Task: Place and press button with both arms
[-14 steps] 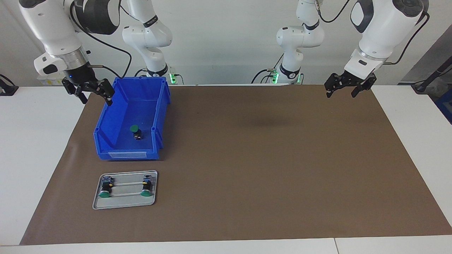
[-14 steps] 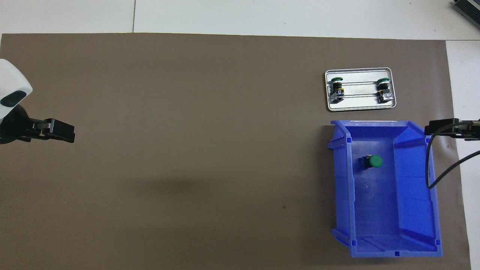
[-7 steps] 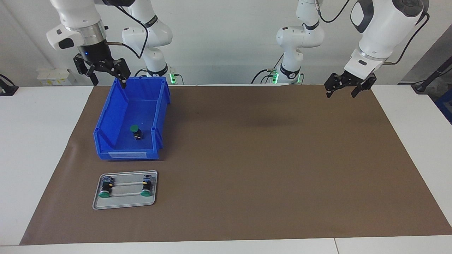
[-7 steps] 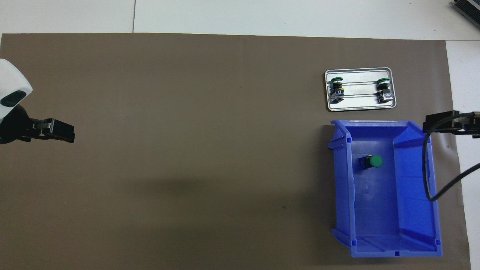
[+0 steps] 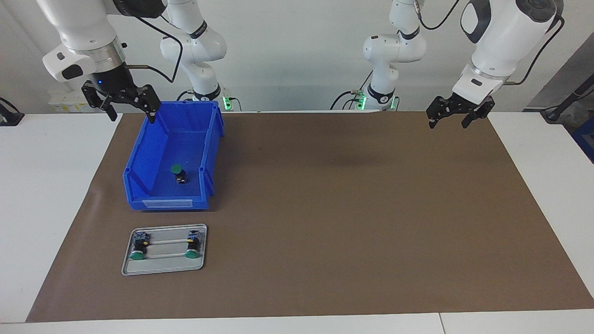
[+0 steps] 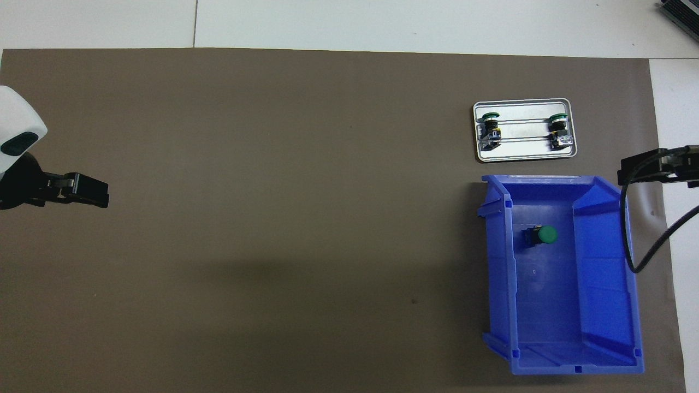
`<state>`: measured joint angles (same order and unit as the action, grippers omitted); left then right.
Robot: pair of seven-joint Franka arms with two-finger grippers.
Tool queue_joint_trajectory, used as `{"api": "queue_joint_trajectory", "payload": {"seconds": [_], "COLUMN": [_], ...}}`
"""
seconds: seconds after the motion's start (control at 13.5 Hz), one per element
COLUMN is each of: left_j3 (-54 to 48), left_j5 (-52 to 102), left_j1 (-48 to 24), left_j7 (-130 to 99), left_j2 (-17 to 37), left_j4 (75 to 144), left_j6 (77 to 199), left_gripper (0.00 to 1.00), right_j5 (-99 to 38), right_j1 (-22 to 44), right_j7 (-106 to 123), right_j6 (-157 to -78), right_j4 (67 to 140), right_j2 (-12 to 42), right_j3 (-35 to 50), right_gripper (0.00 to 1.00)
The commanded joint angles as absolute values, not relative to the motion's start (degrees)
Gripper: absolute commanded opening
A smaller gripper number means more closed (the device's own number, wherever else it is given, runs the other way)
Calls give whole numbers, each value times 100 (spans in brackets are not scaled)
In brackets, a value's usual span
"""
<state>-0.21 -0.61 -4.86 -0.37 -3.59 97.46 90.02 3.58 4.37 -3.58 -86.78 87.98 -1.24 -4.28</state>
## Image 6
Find silver metal tray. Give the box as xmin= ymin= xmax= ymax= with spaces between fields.
xmin=472 ymin=98 xmax=578 ymax=163

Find grey ribbed device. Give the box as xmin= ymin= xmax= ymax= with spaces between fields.
xmin=658 ymin=0 xmax=699 ymax=36

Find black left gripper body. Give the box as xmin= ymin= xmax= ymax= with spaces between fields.
xmin=0 ymin=153 xmax=47 ymax=211

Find blue plastic storage bin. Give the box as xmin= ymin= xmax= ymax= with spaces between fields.
xmin=477 ymin=174 xmax=645 ymax=376

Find brown table mat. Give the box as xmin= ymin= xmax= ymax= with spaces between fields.
xmin=0 ymin=48 xmax=686 ymax=393

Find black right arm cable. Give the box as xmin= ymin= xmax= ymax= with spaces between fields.
xmin=620 ymin=146 xmax=699 ymax=273

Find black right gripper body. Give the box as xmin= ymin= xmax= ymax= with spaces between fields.
xmin=680 ymin=145 xmax=699 ymax=189

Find green push button switch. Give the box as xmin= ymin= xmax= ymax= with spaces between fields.
xmin=548 ymin=112 xmax=573 ymax=151
xmin=524 ymin=225 xmax=559 ymax=247
xmin=479 ymin=111 xmax=502 ymax=151

